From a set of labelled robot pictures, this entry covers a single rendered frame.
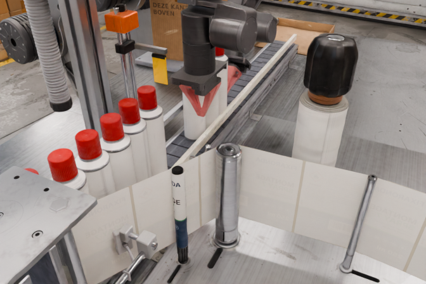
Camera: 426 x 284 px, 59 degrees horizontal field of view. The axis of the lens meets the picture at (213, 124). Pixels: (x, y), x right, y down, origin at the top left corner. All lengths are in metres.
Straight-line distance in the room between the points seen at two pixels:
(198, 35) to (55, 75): 0.23
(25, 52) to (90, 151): 1.06
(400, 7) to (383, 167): 4.15
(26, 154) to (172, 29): 0.63
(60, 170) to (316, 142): 0.42
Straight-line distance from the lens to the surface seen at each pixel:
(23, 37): 1.57
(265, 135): 0.91
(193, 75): 0.66
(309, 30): 1.79
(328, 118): 0.67
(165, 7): 1.33
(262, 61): 1.31
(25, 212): 0.38
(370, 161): 0.89
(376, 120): 1.15
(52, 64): 0.62
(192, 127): 0.86
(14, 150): 1.06
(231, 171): 0.54
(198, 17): 0.63
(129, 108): 0.62
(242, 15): 0.59
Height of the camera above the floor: 1.39
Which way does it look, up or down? 33 degrees down
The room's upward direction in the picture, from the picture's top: straight up
